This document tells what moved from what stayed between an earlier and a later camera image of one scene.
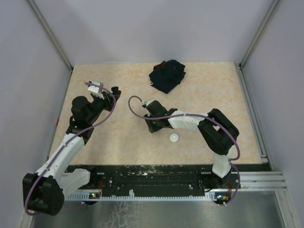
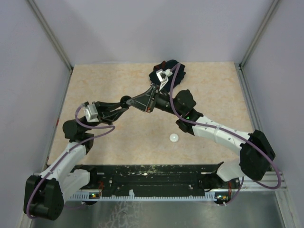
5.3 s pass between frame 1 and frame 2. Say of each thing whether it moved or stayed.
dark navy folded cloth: stayed
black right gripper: moved
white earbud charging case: stayed
